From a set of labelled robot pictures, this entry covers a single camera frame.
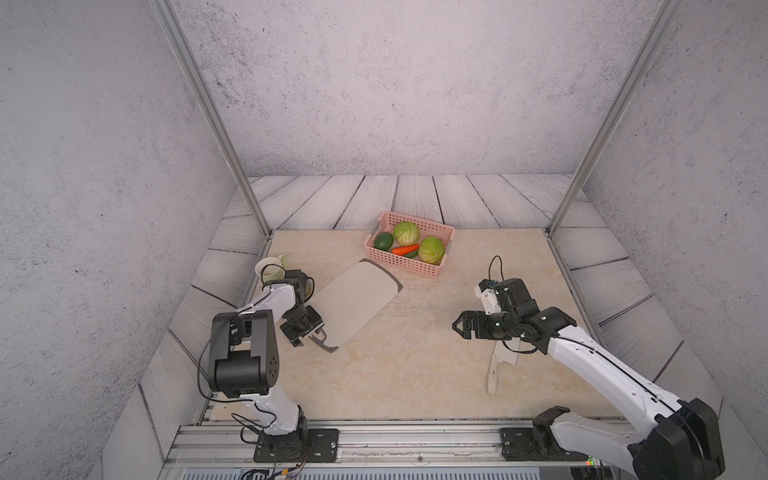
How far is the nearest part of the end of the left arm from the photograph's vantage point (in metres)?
0.82

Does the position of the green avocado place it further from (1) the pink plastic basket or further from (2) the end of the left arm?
(2) the end of the left arm

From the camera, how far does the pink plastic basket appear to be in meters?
1.06

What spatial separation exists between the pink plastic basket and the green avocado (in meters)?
0.01

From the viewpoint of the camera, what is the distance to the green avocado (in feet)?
3.72

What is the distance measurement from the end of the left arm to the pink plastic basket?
13.2 inches
